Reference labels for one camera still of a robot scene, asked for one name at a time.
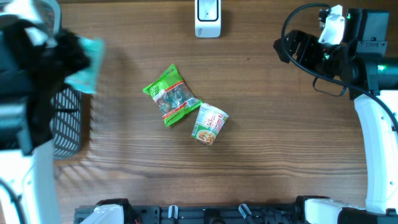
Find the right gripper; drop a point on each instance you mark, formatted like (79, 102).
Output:
(307, 44)

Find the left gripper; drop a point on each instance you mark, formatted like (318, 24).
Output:
(69, 40)

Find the green haribo candy bag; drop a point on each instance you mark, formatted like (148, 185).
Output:
(172, 95)

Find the cup noodles container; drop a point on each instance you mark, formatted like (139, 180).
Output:
(208, 124)

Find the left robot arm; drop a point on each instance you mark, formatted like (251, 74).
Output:
(40, 110)

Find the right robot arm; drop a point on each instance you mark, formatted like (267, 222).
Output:
(350, 52)

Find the white barcode scanner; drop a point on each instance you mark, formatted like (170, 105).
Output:
(207, 18)

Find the grey plastic shopping basket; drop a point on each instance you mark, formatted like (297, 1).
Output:
(66, 124)

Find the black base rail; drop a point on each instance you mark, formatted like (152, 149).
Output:
(173, 214)

